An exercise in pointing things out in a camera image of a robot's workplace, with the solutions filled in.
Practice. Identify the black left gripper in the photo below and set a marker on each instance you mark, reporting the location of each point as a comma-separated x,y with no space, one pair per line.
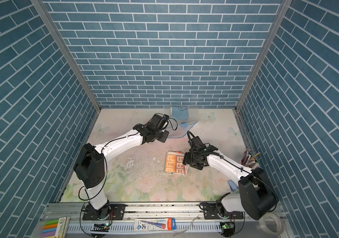
166,133

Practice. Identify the clear tape roll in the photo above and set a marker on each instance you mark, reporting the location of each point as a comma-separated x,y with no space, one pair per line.
271,224

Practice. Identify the orange white patterned towel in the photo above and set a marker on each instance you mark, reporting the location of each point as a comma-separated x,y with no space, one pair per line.
174,163

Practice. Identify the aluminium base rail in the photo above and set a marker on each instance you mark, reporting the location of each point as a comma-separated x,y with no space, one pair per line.
123,215

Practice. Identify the cup of tools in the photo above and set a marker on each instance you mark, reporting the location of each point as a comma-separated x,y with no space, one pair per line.
249,159

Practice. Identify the aluminium corner post right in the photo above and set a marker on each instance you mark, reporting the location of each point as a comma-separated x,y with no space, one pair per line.
263,52

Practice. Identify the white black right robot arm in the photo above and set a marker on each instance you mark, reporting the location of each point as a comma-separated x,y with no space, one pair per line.
256,194

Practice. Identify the small blue cloth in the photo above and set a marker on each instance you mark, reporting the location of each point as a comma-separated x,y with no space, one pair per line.
232,185

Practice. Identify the light blue towel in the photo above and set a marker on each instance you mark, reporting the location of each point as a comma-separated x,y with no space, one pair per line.
179,113

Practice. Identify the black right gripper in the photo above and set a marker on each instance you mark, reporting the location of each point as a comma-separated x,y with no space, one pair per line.
187,159

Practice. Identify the coloured marker pack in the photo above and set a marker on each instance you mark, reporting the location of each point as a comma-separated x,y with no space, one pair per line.
57,228

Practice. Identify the aluminium corner post left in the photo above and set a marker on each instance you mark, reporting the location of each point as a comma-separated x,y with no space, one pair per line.
58,39

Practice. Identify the clear plastic wrapper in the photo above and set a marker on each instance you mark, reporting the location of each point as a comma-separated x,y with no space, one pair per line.
180,229

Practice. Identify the aluminium corner post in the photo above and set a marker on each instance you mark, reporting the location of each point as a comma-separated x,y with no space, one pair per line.
58,39
263,52

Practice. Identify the clear vacuum bag blue zip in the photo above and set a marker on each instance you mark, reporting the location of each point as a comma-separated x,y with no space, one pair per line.
180,128

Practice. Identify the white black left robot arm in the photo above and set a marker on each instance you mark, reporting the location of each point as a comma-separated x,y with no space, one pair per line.
91,164

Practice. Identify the red blue toothpaste box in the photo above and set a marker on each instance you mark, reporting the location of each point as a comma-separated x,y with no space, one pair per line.
161,224

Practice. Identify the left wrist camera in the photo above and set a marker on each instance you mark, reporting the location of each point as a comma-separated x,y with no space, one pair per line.
165,118

